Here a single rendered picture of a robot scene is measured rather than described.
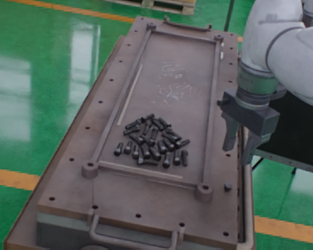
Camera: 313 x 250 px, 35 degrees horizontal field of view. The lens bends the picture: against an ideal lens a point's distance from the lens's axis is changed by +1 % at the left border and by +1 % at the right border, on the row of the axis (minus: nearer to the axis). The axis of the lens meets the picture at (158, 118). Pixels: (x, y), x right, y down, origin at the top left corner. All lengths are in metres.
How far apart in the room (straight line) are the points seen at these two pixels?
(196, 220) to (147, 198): 0.13
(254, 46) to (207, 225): 0.42
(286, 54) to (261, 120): 0.21
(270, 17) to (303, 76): 0.16
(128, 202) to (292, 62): 0.50
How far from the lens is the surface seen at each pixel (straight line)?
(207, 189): 1.21
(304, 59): 0.89
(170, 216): 1.14
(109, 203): 1.15
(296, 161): 2.67
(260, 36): 0.98
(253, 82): 1.04
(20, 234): 1.27
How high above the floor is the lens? 2.13
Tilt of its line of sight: 32 degrees down
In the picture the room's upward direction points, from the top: 9 degrees clockwise
